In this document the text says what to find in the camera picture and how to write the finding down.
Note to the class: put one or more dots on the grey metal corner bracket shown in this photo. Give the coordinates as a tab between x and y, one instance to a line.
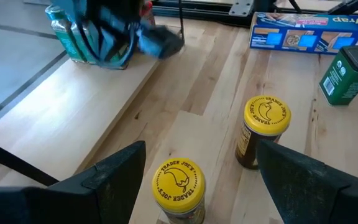
241	7

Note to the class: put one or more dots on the wooden shelf with black frame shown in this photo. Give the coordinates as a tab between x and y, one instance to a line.
57	109

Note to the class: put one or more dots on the blue plastic wrap box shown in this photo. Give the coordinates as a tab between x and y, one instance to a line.
306	34

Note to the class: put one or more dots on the yellow-lid spice jar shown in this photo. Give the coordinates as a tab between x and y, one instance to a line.
266	115
179	186

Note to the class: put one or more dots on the red-lid spice jar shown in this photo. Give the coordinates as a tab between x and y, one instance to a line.
148	12

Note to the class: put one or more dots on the green tin with black lid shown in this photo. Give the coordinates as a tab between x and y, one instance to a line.
346	77

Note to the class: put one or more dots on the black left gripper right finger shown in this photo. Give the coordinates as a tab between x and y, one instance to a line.
315	199

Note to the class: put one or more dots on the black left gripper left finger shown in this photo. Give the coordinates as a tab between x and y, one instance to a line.
73	202

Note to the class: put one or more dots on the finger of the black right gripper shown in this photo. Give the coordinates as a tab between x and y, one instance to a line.
171	43
149	40

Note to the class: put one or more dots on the black metal table frame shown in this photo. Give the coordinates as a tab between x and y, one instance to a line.
197	12

